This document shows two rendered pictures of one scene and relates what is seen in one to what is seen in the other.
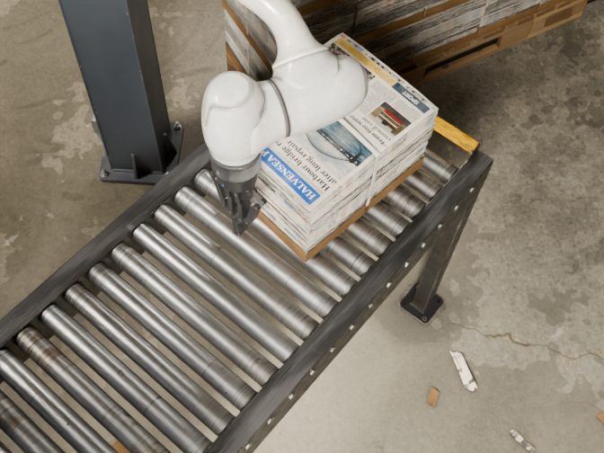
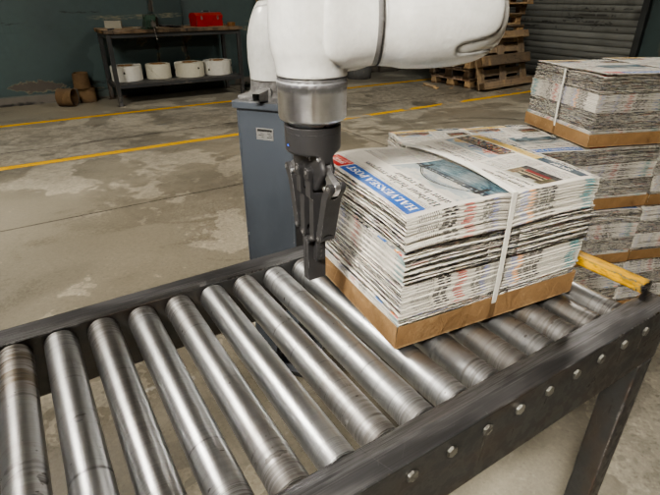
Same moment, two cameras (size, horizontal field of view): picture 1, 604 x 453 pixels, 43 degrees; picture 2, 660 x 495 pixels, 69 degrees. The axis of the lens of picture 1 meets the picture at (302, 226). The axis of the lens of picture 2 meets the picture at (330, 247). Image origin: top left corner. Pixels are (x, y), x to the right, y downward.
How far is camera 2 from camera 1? 101 cm
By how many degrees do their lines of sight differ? 35
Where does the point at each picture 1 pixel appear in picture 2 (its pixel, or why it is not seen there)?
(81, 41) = (252, 206)
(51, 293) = (75, 319)
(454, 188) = (620, 318)
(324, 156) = (440, 186)
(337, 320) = (427, 428)
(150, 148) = not seen: hidden behind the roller
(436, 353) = not seen: outside the picture
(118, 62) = (278, 231)
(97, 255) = (150, 299)
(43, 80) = not seen: hidden behind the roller
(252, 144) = (324, 22)
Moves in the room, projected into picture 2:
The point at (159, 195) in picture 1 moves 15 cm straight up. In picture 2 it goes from (248, 267) to (243, 197)
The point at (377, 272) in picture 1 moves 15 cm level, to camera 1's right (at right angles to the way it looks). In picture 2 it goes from (501, 383) to (622, 412)
